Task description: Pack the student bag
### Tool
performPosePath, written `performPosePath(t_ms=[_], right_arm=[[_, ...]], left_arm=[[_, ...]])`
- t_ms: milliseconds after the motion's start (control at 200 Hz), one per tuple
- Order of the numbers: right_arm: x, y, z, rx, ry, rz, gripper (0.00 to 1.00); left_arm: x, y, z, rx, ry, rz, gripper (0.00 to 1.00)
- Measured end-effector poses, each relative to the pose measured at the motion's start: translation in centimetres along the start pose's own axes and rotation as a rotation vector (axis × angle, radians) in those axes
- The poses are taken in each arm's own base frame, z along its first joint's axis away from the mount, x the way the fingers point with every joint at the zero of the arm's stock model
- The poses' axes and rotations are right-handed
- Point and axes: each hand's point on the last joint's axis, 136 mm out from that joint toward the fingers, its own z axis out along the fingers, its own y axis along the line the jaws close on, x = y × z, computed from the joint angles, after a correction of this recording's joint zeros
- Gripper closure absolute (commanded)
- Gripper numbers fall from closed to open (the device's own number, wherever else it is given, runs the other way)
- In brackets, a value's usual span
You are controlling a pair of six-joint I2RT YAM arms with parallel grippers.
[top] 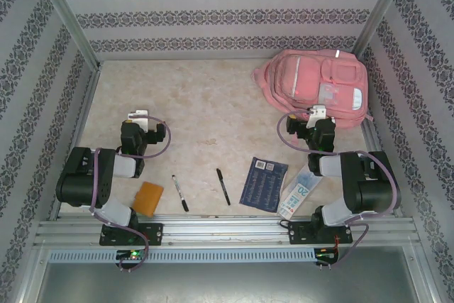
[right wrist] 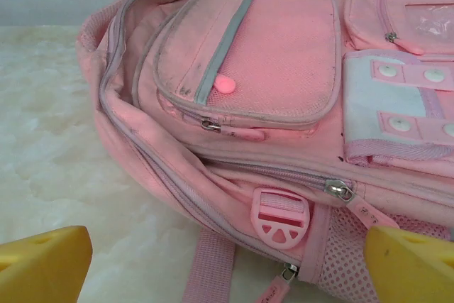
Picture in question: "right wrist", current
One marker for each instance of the pink student backpack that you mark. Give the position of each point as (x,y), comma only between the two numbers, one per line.
(283,51)

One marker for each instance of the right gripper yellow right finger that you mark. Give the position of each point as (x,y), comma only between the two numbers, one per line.
(415,274)

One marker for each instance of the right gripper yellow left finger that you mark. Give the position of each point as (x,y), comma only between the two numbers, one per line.
(42,267)

